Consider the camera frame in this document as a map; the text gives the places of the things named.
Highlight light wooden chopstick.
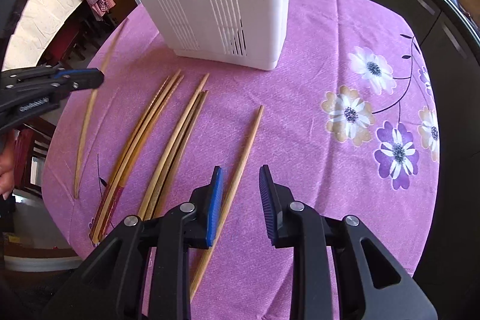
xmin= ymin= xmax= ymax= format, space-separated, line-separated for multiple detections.
xmin=190 ymin=105 xmax=264 ymax=301
xmin=73 ymin=18 xmax=129 ymax=199
xmin=138 ymin=89 xmax=202 ymax=221
xmin=137 ymin=73 xmax=210 ymax=220
xmin=147 ymin=91 xmax=208 ymax=218

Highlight dark lower kitchen cabinets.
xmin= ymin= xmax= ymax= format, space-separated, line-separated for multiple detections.
xmin=372 ymin=0 xmax=479 ymax=319

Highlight person's left hand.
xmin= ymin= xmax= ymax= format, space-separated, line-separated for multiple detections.
xmin=0 ymin=141 xmax=15 ymax=200

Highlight dark wooden chair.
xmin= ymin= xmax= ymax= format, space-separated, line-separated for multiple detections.
xmin=14 ymin=118 xmax=55 ymax=197

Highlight purple floral tablecloth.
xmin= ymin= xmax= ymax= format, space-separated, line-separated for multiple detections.
xmin=41 ymin=0 xmax=439 ymax=319

